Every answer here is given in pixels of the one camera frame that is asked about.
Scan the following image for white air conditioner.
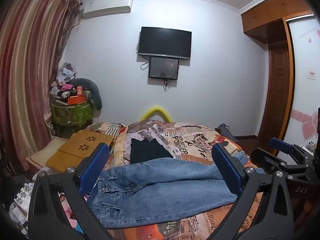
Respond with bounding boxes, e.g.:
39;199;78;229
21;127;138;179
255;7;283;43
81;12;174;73
82;0;132;19

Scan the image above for black folded garment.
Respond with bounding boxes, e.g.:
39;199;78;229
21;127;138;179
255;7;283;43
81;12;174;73
130;138;174;165

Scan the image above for small black wall monitor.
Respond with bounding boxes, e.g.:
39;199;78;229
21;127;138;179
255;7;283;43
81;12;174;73
148;57;180;80

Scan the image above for grey neck pillow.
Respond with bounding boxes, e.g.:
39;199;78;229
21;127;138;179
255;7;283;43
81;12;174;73
72;78;103;110

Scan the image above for wooden lap desk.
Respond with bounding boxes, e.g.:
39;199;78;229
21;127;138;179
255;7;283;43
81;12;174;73
46;131;116;173

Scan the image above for blue denim pants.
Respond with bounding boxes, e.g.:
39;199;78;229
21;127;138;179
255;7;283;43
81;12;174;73
86;156;250;229

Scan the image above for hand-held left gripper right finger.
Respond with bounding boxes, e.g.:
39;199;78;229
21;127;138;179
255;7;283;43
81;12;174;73
208;142;294;240

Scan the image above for brown wooden door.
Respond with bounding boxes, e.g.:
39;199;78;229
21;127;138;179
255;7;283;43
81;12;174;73
257;41;288;138

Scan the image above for black wall television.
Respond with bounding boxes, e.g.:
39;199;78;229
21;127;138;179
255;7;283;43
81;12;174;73
138;26;192;60

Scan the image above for pile of clothes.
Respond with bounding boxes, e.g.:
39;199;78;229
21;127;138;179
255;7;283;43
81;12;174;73
49;62;78;98

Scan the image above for wooden overhead cabinet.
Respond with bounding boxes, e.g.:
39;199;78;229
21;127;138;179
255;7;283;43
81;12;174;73
241;0;316;43

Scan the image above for dark blue cloth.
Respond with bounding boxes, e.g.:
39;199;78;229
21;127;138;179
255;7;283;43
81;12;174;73
216;123;242;143

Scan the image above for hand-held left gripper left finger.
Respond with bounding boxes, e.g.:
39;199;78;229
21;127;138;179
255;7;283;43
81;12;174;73
27;142;113;240

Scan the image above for white wardrobe door pink hearts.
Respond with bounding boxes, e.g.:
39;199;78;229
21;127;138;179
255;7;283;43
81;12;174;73
282;15;320;154

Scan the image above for striped red curtain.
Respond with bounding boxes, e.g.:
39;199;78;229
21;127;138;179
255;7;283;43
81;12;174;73
0;0;82;177

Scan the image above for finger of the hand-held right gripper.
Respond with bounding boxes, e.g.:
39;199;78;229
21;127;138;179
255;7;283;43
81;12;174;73
250;147;304;180
269;137;314;162

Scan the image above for yellow foam tube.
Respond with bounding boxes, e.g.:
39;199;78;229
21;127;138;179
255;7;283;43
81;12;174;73
140;105;172;122

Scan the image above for printed blanket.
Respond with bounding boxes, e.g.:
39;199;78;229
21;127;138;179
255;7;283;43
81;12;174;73
86;121;274;240

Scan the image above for green fabric basket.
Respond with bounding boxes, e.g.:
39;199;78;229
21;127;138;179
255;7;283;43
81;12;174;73
51;100;94;127

